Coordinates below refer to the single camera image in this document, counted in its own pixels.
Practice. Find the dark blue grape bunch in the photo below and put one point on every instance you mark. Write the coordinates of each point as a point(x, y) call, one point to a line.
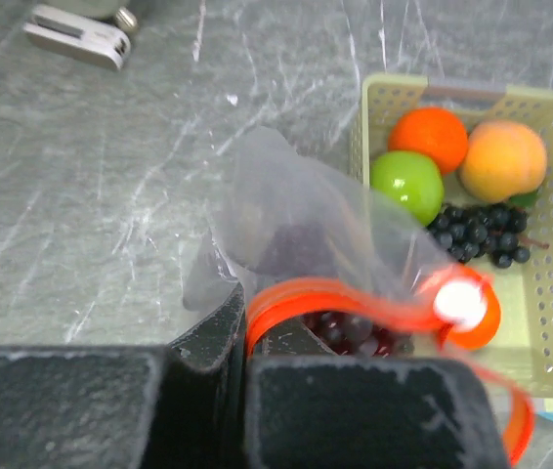
point(497, 232)

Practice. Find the yellow-green perforated plastic basket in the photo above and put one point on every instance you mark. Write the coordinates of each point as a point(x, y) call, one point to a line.
point(523, 346)

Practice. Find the yellow-orange peach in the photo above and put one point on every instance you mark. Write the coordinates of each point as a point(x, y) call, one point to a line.
point(504, 158)

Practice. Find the green apple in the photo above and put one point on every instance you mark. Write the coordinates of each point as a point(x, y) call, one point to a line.
point(412, 179)

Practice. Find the cylindrical drawer box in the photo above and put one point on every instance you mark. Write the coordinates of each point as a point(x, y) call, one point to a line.
point(116, 11)

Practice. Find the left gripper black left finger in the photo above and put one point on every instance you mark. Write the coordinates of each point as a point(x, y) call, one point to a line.
point(164, 406)

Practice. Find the red-zipper clear bag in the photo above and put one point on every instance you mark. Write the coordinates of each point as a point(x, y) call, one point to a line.
point(385, 257)

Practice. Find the small silver metal bracket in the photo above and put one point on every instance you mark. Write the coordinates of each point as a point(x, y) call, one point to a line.
point(78, 37)

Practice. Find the orange fruit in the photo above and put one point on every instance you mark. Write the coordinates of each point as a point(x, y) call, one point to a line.
point(433, 131)

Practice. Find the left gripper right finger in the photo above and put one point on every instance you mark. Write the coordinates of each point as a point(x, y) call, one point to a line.
point(330, 411)

